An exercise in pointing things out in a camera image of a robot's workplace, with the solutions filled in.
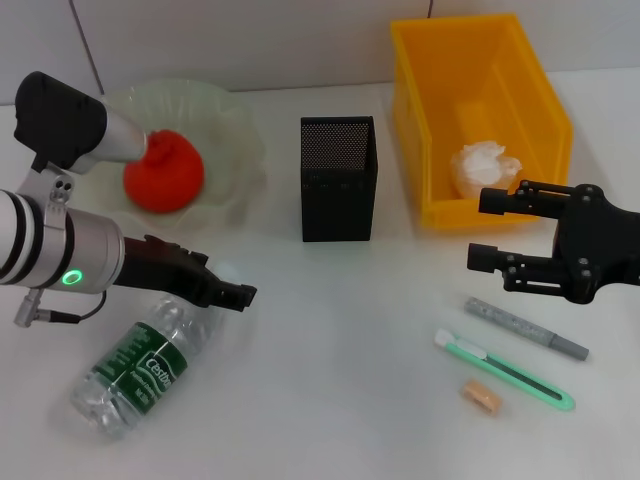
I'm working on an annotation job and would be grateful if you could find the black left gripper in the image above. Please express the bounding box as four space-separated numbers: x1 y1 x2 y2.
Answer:
113 234 259 313

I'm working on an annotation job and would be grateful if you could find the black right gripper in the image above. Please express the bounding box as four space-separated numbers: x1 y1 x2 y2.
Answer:
466 180 640 305

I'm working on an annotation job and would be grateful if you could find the white paper ball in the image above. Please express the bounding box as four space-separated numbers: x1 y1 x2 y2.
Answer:
449 139 525 200

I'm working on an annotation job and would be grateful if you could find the clear green-label water bottle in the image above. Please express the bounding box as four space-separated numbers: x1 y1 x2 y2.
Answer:
68 260 245 442

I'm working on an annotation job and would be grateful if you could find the red-orange toy orange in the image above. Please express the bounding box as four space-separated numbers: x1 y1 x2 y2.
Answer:
123 128 205 215

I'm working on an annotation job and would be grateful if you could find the grey marker pen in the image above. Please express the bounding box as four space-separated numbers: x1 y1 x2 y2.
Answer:
464 296 590 362

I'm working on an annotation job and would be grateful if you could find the black mesh pen holder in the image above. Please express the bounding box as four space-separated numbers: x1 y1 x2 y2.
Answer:
299 115 379 244

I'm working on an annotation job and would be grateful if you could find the pale green glass fruit plate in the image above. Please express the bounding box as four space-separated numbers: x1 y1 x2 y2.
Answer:
64 77 271 236

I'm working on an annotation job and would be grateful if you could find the mint green utility knife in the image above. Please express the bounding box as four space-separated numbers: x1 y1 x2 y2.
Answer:
433 327 576 414

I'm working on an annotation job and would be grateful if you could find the small beige eraser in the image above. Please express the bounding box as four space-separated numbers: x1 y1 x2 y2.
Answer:
459 378 505 416

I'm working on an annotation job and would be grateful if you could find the yellow plastic bin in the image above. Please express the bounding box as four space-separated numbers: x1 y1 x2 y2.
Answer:
389 13 575 230

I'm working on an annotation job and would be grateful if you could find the left gripper cable with connector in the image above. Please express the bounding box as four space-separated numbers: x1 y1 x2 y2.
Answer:
13 288 107 328

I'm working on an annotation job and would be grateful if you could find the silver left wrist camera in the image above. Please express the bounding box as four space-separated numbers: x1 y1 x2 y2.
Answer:
13 71 149 175

